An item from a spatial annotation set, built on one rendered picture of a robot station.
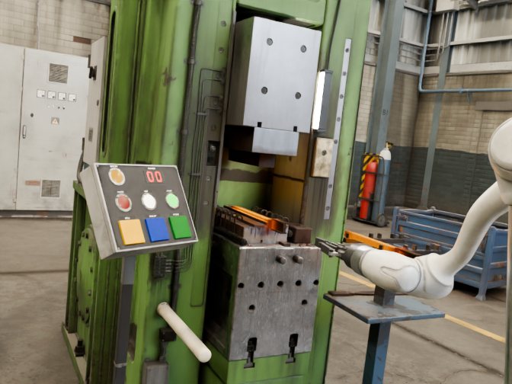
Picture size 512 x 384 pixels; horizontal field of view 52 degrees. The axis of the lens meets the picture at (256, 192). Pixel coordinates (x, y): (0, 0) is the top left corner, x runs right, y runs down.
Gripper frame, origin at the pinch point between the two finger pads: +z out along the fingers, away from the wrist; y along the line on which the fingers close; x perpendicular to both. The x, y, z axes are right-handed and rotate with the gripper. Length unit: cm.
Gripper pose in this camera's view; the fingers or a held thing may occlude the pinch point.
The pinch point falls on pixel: (322, 244)
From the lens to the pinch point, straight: 177.4
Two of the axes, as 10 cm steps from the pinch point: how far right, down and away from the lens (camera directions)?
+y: 8.8, 0.4, 4.7
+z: -4.6, -1.4, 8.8
